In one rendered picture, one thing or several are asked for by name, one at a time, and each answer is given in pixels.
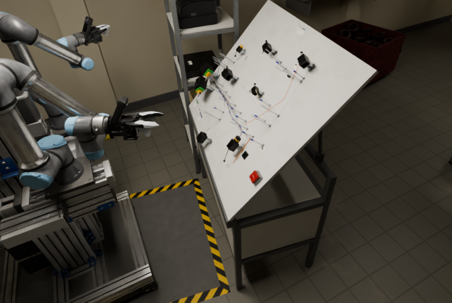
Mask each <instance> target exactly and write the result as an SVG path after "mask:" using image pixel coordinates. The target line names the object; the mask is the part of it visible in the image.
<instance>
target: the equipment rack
mask: <svg viewBox="0 0 452 303"><path fill-rule="evenodd" d="M169 1H170V5H171V11H172V12H170V7H169ZM169 1H168V0H164V4H165V12H166V16H167V24H168V28H169V36H170V40H171V45H172V53H173V58H174V65H175V70H176V77H177V82H178V89H179V94H180V102H181V106H182V114H183V118H184V126H185V130H186V138H187V141H189V142H190V145H191V148H192V153H193V155H194V163H195V167H196V173H197V174H200V169H199V164H198V159H200V156H198V155H199V150H198V144H197V140H196V133H195V130H194V127H193V124H192V121H191V118H190V115H189V112H188V106H189V105H190V99H189V91H188V87H192V86H195V81H196V79H197V78H198V77H200V76H198V77H191V78H187V79H186V70H185V65H184V56H183V51H182V42H181V40H183V39H187V38H196V37H201V36H210V35H215V34H217V38H218V50H213V52H214V54H215V56H216V58H217V59H218V58H220V59H218V60H219V61H220V62H222V61H223V59H224V58H225V57H224V55H225V56H227V55H226V53H225V52H224V50H223V56H221V55H220V54H221V53H222V51H221V34H224V33H228V32H233V36H234V45H235V43H236V42H237V41H238V40H239V0H233V19H232V18H231V17H230V16H229V15H228V14H227V12H226V11H225V10H224V9H223V8H222V7H221V6H220V0H215V4H216V8H217V7H218V8H219V9H220V10H221V12H222V13H221V12H220V10H218V9H216V11H215V12H216V13H217V23H216V24H211V25H205V26H197V27H192V28H184V29H180V28H179V23H178V14H177V9H176V0H169ZM223 28H225V29H223ZM209 30H211V31H209ZM204 31H206V32H204ZM195 32H197V33H195ZM191 33H193V34H191ZM181 34H183V35H181ZM219 34H220V45H219ZM174 35H175V37H176V45H177V50H178V57H177V53H176V45H175V40H174ZM220 51H221V52H220ZM178 58H179V63H180V65H179V63H178ZM221 58H223V59H221ZM181 80H182V83H181ZM192 81H194V82H192ZM188 82H190V83H188ZM182 84H183V89H184V92H183V91H182ZM187 119H188V122H187ZM196 144H197V145H196ZM195 146H197V148H195Z"/></svg>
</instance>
